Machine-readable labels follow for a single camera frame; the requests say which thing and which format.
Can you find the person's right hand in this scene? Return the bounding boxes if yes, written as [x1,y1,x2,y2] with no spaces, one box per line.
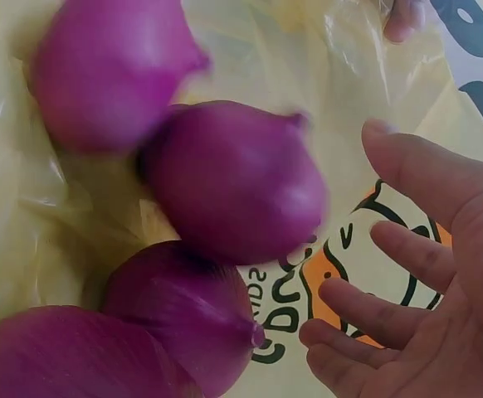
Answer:
[299,118,483,398]

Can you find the person's left hand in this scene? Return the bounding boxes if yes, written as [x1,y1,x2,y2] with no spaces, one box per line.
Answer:
[383,0,427,44]

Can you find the yellow translucent plastic bag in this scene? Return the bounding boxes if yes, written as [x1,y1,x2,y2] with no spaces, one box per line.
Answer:
[0,0,483,398]

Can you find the purple onion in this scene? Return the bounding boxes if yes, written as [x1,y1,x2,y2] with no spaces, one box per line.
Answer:
[139,99,329,266]
[0,305,205,398]
[32,0,212,153]
[102,240,266,398]

